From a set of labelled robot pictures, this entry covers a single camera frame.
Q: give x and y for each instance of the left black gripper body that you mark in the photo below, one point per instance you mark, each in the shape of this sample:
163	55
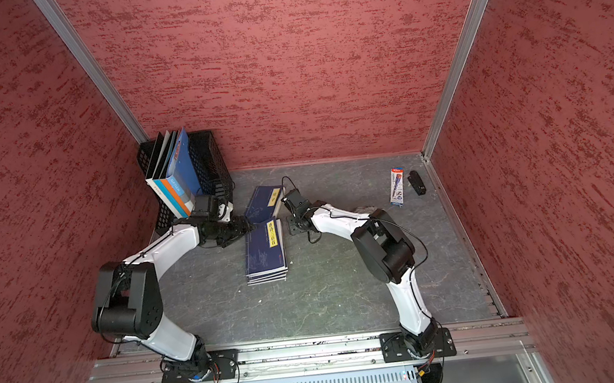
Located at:
229	230

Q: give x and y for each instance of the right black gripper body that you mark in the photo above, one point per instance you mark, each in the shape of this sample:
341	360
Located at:
296	224

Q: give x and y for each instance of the blue book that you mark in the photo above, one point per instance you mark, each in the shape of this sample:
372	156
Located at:
265	204

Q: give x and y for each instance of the purple book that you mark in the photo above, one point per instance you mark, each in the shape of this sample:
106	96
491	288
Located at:
267	274
266	280
265	249

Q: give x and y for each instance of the grey fluffy cleaning cloth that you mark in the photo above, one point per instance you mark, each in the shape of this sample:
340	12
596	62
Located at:
365	209

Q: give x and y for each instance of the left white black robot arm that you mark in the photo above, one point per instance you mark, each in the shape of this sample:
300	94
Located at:
128	304

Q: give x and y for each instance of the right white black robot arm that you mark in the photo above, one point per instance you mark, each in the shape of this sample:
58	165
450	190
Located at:
387	252

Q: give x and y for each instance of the white teal upright book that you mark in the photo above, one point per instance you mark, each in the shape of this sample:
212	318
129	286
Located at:
156	168

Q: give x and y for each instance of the black mesh file basket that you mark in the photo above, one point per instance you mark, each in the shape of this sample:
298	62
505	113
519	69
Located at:
210	168

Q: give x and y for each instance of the blue orange upright folder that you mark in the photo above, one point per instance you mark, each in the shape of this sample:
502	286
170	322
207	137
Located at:
180	178

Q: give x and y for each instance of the white blue pen box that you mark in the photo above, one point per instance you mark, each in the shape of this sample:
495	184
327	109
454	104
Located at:
397	189

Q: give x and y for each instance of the small black device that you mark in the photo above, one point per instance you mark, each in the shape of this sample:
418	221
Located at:
417	183

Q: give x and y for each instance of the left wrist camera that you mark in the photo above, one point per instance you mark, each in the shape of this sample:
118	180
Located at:
213	208

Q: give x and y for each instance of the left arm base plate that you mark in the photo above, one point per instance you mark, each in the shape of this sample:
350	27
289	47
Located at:
220	365

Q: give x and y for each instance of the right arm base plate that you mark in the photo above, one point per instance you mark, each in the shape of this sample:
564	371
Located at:
402	346

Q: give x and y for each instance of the aluminium rail frame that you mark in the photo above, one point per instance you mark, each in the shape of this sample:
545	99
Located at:
269	360

